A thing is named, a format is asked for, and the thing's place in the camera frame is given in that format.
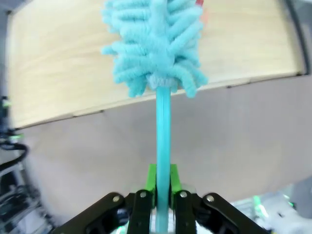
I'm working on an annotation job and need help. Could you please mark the teal chenille duster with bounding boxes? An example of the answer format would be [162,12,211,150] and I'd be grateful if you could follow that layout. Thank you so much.
[100,0,210,234]

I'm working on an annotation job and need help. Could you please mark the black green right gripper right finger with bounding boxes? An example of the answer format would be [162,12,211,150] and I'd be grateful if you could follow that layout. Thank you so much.
[169,164,263,234]

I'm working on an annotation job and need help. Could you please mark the black cable bundle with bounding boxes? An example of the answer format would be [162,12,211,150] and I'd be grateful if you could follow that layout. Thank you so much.
[0,140,29,171]

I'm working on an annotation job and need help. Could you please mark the black frame wooden shelf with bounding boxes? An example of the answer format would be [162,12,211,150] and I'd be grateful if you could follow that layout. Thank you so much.
[6,0,310,130]

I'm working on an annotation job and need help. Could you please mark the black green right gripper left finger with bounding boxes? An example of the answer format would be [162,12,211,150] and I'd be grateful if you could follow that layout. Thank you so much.
[52,164,158,234]

